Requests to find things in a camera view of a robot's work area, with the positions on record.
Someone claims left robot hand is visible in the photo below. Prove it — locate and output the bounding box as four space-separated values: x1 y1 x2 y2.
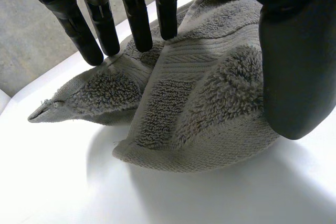
7 0 336 141

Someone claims grey towel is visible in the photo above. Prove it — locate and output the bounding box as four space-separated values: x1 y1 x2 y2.
27 0 281 174

